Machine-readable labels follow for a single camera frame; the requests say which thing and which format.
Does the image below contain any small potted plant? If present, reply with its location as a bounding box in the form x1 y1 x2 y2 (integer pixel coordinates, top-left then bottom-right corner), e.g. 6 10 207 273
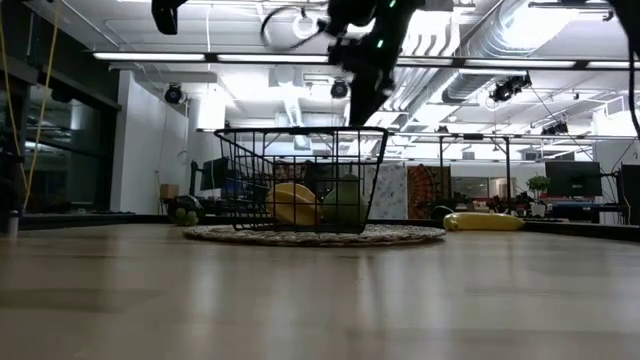
526 174 551 218

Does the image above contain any black computer monitor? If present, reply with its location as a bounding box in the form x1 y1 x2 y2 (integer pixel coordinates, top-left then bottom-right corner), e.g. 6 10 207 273
544 160 603 198
619 163 640 226
199 157 230 192

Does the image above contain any black ceiling spotlight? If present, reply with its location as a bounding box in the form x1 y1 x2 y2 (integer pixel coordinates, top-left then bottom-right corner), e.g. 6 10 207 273
540 119 570 136
163 83 184 105
488 73 533 104
329 78 350 100

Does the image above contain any silver air duct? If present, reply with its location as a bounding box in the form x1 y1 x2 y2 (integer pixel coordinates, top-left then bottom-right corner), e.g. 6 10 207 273
442 0 566 105

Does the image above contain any dark toy grape bunch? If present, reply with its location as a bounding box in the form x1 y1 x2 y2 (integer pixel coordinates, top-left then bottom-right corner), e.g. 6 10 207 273
168 194 205 227

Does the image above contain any white ring light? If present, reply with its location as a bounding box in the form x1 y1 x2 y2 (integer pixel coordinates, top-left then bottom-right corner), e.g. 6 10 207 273
292 10 321 42

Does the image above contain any yellow cable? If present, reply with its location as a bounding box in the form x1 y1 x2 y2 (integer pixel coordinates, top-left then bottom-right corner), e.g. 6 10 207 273
0 0 62 211

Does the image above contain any black aluminium table frame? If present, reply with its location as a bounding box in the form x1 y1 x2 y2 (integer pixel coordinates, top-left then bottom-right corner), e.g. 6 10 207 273
0 212 640 245

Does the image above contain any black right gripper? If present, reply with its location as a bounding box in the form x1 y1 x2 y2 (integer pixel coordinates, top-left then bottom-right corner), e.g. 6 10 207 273
327 29 401 127

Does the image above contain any orange patterned tapestry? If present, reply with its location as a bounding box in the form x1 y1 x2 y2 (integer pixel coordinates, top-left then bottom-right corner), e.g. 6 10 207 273
407 164 453 220

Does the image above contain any yellow toy banana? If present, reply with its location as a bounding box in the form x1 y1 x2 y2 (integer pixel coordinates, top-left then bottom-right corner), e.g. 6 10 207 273
442 211 526 233

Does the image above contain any green toy pear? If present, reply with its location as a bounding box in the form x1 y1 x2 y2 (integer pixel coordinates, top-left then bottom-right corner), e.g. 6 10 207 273
321 173 370 227

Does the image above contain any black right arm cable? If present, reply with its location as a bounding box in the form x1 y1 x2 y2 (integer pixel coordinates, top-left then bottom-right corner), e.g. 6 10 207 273
259 4 332 52

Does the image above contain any round woven placemat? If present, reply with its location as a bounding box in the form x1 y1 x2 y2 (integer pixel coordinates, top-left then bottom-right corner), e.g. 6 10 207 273
182 223 447 248

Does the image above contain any black metal rack frame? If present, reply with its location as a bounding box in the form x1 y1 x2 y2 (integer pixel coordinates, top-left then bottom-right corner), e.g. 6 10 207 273
438 132 512 202

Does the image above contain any white patterned panel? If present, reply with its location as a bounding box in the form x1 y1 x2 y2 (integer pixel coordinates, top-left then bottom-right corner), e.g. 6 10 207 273
369 162 410 220

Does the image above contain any black wire basket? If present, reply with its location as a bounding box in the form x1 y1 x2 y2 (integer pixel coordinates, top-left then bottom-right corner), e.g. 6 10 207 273
213 125 390 235

